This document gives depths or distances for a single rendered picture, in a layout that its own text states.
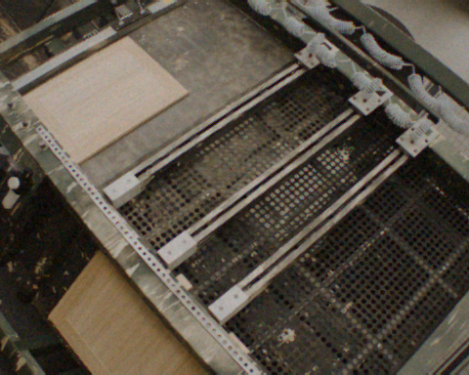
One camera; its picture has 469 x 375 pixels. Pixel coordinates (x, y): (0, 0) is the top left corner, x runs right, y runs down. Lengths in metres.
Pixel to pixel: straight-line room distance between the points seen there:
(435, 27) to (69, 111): 5.61
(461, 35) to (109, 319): 5.82
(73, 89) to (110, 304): 0.90
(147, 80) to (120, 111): 0.20
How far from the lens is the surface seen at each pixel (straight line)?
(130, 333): 2.26
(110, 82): 2.44
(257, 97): 2.36
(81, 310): 2.39
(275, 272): 1.93
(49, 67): 2.52
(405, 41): 2.86
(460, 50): 7.12
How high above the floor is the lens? 1.64
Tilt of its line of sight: 12 degrees down
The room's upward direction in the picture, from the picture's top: 40 degrees clockwise
